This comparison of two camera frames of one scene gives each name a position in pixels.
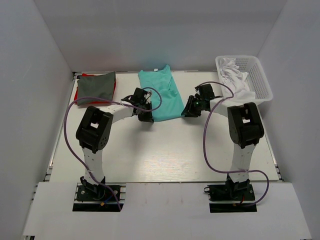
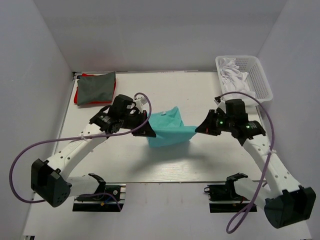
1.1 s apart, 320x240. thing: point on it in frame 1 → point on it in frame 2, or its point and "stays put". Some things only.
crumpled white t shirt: x=232 y=77 stays put
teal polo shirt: x=161 y=80 → x=169 y=128
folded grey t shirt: x=100 y=86 stays put
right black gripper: x=189 y=110 → x=207 y=126
